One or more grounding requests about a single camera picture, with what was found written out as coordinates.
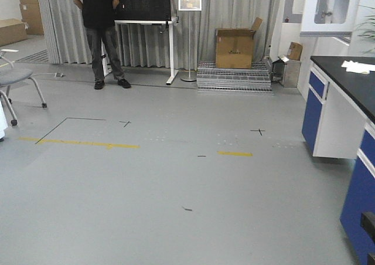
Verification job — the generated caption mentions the stacked cardboard boxes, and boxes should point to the stacked cardboard boxes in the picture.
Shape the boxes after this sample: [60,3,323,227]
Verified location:
[1,0,44,36]

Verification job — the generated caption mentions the grey curtain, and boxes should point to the grey curtain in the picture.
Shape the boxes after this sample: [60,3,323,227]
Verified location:
[40,0,284,69]

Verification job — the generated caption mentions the white fume hood cabinet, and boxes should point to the white fume hood cabinet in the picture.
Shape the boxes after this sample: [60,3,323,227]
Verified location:
[300,0,359,37]

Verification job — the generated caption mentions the metal box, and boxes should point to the metal box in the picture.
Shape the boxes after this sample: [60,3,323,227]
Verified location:
[271,56,301,88]

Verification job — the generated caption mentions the open cardboard box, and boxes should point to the open cardboard box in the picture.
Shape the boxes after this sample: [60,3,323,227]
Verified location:
[215,17,263,69]

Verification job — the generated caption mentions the grey office chair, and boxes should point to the grey office chair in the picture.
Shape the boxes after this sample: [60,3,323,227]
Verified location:
[1,49,47,126]

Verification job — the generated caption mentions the person in black shirt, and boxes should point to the person in black shirt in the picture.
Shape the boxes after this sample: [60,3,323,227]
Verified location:
[73,0,131,90]

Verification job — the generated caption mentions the black pegboard panel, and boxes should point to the black pegboard panel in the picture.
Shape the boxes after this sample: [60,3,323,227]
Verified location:
[115,0,171,22]

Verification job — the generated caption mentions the white papers on bench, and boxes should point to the white papers on bench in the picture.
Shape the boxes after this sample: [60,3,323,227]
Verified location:
[341,60,375,74]

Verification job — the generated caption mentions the white standing desk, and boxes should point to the white standing desk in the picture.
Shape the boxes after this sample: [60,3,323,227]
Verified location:
[115,16,179,86]

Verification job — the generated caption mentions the small cardboard box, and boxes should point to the small cardboard box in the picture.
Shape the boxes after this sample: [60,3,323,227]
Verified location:
[287,42,303,60]

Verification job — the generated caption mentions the blue white lab bench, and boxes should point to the blue white lab bench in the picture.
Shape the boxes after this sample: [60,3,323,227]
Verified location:
[302,56,374,264]

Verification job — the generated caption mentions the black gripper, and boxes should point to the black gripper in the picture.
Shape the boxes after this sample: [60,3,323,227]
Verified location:
[360,212,374,265]

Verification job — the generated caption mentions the sign on metal stand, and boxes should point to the sign on metal stand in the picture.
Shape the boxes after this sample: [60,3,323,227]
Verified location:
[178,0,202,83]

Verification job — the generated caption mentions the stacked metal grates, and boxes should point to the stacked metal grates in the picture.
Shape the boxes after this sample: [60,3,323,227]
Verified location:
[196,61,272,94]

